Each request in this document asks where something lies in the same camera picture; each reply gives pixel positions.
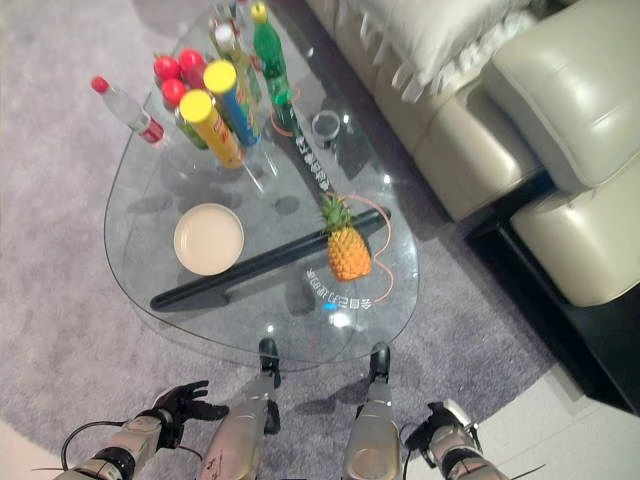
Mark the black table base beam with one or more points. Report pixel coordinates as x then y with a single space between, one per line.
260 267

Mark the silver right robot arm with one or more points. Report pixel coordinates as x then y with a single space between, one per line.
462 457

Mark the dark left robot foot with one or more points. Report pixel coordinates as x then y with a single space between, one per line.
269 357

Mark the green soda bottle yellow cap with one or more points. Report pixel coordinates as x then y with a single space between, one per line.
271 55

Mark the silver robot leg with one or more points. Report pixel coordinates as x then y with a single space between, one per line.
235 435
372 435

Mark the yellow drink bottle white cap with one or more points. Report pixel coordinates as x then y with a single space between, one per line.
235 55

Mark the beige leather sofa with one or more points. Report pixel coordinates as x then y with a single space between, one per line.
565 100

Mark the small clear glass cup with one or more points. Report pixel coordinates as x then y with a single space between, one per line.
326 125

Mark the blue chip can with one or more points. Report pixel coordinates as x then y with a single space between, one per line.
235 107

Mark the silver left robot leg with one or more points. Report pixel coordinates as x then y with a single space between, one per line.
235 435

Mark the black sofa base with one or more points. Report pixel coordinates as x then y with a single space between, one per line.
560 310

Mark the yellow chip can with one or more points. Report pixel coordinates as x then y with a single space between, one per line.
210 127

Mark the dark robot foot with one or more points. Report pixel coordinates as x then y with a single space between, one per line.
380 360
269 357

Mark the clear acrylic rack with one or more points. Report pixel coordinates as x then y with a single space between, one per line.
260 172

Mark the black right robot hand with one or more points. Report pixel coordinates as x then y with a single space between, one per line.
452 415

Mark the clear water bottle red cap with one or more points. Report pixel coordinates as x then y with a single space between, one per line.
125 107

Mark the black table beam with lettering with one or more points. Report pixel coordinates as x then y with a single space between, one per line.
310 160

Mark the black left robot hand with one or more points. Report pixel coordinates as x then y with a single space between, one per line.
175 396

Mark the yellow pineapple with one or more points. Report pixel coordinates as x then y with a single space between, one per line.
348 252

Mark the beige fringed cushion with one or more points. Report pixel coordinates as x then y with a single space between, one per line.
440 35

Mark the cream round plate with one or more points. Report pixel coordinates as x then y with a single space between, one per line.
209 239

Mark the silver right robot leg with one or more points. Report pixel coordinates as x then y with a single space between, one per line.
372 435

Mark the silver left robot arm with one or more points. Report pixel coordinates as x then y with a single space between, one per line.
131 439

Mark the dark right robot foot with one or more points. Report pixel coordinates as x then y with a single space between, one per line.
380 360

